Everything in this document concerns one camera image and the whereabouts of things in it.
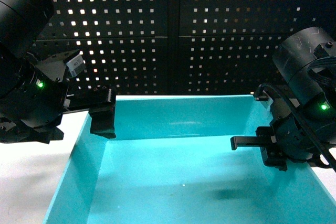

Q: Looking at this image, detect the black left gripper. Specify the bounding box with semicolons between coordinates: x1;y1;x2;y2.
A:
1;82;117;144

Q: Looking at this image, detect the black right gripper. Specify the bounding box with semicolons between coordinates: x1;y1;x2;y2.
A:
230;115;330;172

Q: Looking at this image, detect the teal plastic bin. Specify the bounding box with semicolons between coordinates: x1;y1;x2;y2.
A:
44;95;335;223

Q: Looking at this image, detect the black perforated pegboard panel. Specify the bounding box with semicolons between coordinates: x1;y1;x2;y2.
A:
32;0;335;95

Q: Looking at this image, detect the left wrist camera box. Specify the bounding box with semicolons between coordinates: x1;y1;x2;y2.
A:
66;54;86;78

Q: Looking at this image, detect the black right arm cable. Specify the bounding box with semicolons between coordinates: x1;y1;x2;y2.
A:
253;83;336;172

